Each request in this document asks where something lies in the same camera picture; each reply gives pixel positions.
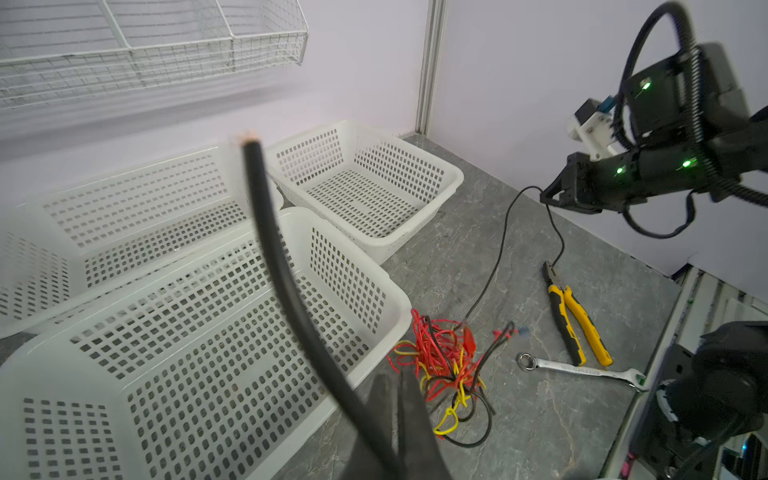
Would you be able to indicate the white plastic basket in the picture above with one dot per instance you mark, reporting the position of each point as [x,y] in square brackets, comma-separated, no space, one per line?
[194,373]
[375,187]
[64,252]

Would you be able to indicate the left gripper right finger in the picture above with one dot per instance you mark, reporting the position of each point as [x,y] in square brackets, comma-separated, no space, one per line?
[417,445]

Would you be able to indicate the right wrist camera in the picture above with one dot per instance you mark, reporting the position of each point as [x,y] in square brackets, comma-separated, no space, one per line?
[592,125]

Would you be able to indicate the rear white plastic basket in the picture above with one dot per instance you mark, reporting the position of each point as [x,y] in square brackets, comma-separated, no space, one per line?
[64,252]

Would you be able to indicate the right white plastic basket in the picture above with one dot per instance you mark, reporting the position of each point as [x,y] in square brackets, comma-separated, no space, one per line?
[375,187]

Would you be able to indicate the yellow handled pliers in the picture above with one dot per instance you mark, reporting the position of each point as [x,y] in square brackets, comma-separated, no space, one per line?
[563,301]

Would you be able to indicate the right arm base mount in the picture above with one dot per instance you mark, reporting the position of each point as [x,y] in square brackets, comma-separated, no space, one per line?
[702,400]

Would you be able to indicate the long white wire shelf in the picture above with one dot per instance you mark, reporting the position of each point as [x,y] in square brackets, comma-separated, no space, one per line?
[62,51]

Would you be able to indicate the silver combination wrench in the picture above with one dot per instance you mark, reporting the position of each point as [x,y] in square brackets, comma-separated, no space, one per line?
[632,377]

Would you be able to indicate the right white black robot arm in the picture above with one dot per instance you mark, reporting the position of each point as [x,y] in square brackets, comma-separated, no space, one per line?
[678,123]

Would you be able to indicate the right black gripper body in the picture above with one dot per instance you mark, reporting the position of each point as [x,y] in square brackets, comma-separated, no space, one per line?
[577,187]

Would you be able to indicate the front white plastic basket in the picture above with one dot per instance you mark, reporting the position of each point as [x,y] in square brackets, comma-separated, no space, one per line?
[194,373]

